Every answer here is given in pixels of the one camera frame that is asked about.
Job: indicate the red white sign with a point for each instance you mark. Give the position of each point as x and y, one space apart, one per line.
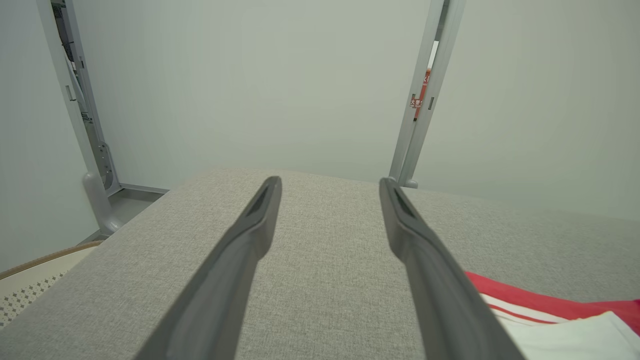
423 92

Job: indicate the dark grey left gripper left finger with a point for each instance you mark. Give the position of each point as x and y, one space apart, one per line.
235 270

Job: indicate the red white striped jersey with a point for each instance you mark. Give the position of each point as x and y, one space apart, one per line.
550 303

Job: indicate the cream perforated laundry basket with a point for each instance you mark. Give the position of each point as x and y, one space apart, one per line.
30 280

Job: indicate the grey partition post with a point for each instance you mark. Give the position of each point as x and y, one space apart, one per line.
407 150
75 110

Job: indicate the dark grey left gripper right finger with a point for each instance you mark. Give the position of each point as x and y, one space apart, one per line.
440 290

